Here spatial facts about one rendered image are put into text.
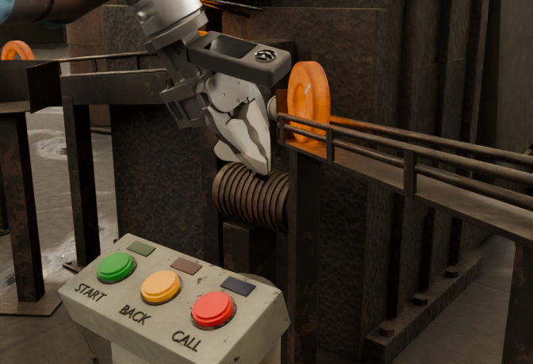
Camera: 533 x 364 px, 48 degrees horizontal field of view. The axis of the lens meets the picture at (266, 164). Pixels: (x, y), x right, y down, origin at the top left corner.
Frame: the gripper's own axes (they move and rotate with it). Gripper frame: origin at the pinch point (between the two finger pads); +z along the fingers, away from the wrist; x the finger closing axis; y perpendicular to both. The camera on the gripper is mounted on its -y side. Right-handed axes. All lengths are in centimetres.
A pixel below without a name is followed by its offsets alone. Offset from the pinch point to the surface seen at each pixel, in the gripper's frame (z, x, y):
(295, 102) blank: 5.8, -35.1, 22.3
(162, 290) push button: 1.1, 22.0, -1.1
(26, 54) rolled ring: -26, -60, 145
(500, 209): 10.0, -1.1, -26.3
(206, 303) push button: 2.8, 21.7, -6.4
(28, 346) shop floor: 39, 7, 108
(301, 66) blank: -0.7, -35.3, 17.2
